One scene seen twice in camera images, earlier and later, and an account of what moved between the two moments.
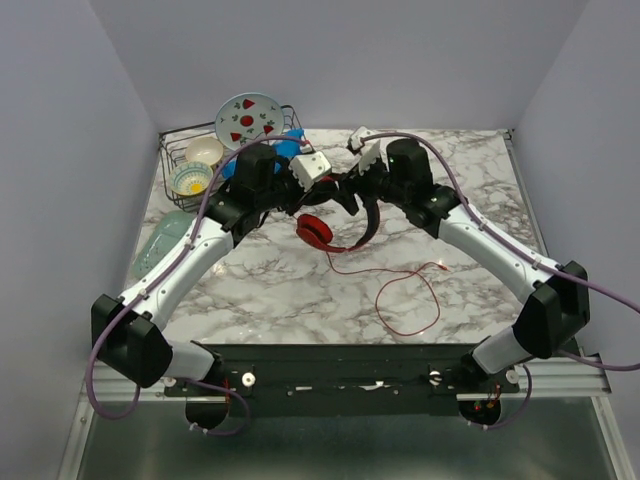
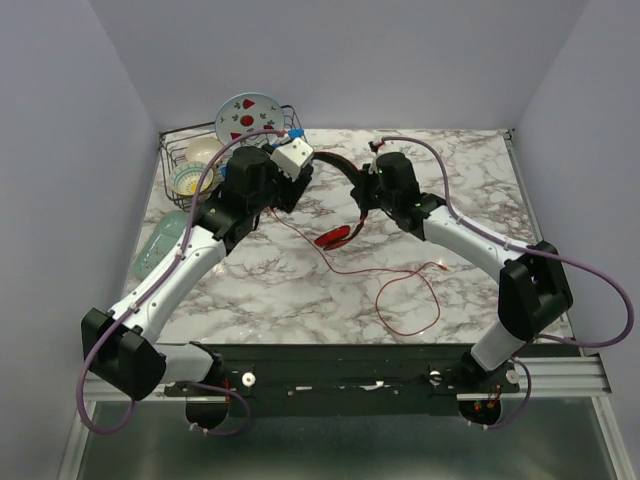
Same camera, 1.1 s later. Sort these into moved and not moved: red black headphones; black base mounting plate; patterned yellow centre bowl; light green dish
Moved: red black headphones
Not moved: patterned yellow centre bowl; light green dish; black base mounting plate
